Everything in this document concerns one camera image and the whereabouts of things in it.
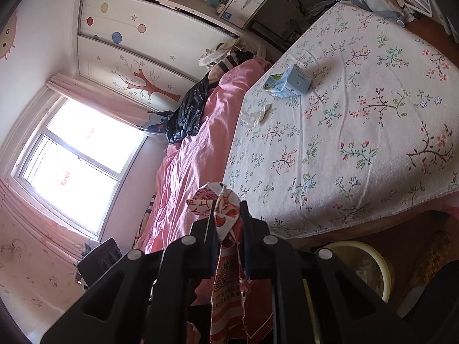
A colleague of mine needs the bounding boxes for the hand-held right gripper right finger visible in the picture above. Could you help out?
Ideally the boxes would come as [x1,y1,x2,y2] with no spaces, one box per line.
[240,201,424,344]

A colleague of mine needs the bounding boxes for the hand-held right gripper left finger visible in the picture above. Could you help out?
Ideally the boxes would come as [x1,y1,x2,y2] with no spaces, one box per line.
[40,218,219,344]

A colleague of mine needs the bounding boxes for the red and white wrapper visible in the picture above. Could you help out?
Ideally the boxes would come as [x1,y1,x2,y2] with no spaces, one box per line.
[186,182,274,344]

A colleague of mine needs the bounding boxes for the yellow round bin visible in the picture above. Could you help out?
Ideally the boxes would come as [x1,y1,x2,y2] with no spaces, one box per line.
[310,241,395,303]

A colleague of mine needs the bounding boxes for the small clear plastic wrapper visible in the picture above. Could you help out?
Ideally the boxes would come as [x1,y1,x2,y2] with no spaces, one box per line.
[240,103,274,128]

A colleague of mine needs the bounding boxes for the pink blanket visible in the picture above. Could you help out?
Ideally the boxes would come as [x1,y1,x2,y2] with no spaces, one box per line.
[134,59,264,255]

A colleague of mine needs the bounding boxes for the black plastic bag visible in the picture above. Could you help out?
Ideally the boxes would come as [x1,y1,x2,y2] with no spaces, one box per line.
[166,73,210,144]

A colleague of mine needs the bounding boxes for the floral bed sheet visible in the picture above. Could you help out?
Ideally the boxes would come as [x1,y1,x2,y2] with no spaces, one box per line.
[222,2,459,241]

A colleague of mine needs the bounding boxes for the window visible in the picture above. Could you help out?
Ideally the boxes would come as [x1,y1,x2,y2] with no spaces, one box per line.
[11,97,147,241]

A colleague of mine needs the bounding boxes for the light blue carton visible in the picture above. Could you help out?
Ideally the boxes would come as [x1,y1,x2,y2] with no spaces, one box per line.
[262,64,312,99]

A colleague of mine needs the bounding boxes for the pink curtain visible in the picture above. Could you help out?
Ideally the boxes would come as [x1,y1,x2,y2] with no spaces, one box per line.
[45,73,151,130]
[0,179,90,262]

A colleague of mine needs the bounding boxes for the black striped cloth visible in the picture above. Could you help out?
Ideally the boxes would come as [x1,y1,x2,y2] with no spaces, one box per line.
[208,50,255,83]

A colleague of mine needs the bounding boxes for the beige tote bag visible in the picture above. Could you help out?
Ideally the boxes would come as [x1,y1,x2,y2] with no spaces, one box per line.
[199,39,241,67]

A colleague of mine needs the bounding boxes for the white wardrobe with tree print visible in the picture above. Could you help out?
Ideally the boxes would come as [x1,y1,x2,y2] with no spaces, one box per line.
[77,0,241,113]

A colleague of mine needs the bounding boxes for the white desk with drawer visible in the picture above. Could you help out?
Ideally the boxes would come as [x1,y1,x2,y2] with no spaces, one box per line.
[215,0,277,29]

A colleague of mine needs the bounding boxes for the clear plastic bags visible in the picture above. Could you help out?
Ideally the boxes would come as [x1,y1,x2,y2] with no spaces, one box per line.
[294,0,345,18]

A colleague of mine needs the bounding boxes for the cat face wall sticker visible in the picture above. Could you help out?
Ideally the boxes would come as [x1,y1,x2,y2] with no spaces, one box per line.
[0,11,18,61]

